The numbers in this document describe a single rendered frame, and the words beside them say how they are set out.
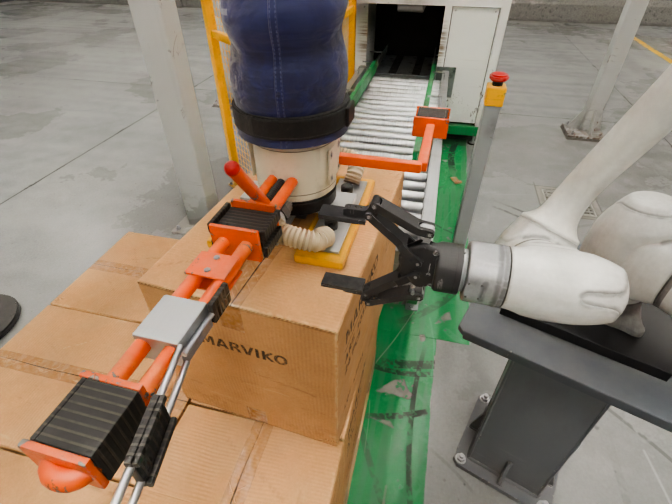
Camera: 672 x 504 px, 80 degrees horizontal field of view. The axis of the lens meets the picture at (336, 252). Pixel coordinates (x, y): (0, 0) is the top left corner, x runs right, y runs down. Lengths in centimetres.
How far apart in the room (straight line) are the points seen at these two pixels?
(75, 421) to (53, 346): 94
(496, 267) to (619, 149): 25
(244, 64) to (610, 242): 78
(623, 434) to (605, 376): 95
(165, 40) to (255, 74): 150
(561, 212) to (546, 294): 20
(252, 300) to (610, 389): 72
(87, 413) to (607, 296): 61
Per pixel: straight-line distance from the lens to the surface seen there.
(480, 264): 58
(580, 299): 60
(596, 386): 99
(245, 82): 74
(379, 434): 164
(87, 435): 47
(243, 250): 62
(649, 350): 108
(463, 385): 182
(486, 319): 102
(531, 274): 59
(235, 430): 106
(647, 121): 69
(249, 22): 71
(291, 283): 76
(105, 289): 152
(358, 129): 244
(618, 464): 187
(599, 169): 73
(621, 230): 97
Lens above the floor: 146
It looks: 39 degrees down
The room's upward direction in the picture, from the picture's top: straight up
